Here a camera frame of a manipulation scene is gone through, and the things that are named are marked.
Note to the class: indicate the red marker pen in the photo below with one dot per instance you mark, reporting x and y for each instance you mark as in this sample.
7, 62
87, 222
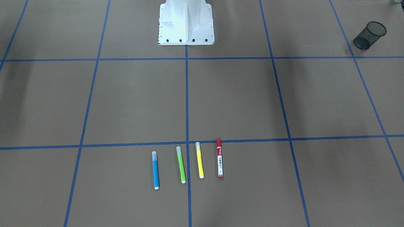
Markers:
219, 159

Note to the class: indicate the blue highlighter pen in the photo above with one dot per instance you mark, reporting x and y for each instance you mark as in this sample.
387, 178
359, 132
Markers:
156, 181

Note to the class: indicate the yellow highlighter pen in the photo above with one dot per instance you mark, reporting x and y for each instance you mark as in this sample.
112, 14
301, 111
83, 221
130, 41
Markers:
199, 161

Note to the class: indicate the green highlighter pen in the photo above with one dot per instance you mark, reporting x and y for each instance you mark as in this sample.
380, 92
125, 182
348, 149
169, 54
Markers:
181, 165

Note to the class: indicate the black mesh cup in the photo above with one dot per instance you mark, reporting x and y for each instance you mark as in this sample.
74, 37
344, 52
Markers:
369, 35

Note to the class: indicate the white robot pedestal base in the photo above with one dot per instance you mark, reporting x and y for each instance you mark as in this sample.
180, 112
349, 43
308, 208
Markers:
186, 22

